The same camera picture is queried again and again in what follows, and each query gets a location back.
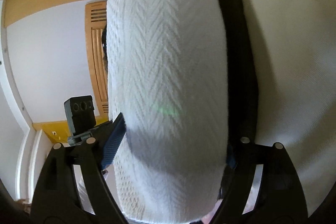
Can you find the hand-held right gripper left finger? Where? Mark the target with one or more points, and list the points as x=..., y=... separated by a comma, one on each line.
x=114, y=145

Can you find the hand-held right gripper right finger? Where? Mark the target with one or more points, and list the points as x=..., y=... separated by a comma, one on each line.
x=232, y=159

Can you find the white zip hoodie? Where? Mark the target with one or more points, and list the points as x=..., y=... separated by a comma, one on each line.
x=162, y=56

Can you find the wooden slatted headboard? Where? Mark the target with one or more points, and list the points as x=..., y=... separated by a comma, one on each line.
x=95, y=69

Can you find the black garment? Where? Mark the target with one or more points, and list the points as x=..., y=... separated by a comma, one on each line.
x=104, y=50

